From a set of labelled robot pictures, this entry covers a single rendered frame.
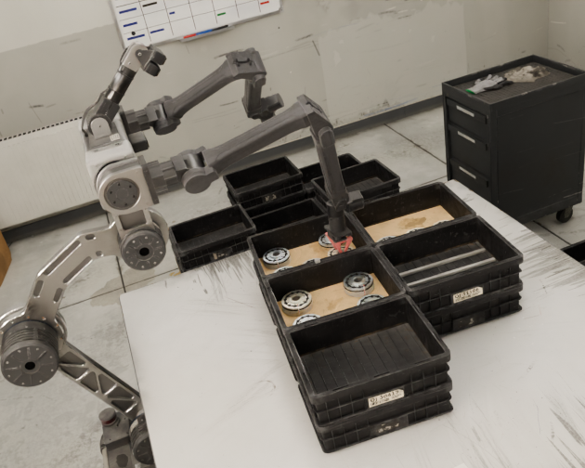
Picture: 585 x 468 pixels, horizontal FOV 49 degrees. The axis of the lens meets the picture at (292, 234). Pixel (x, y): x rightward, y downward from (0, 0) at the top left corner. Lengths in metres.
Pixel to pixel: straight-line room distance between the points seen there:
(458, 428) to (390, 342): 0.31
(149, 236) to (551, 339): 1.31
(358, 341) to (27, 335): 1.06
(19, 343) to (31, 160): 2.77
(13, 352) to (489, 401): 1.46
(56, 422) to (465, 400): 2.09
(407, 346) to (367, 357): 0.12
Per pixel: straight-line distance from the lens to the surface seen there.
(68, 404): 3.48
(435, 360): 1.78
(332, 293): 2.21
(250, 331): 2.34
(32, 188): 4.95
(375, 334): 2.02
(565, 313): 2.30
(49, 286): 2.27
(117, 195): 1.76
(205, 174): 1.77
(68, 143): 4.83
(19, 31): 4.77
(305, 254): 2.43
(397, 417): 1.88
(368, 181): 3.61
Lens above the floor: 2.15
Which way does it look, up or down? 31 degrees down
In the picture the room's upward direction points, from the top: 12 degrees counter-clockwise
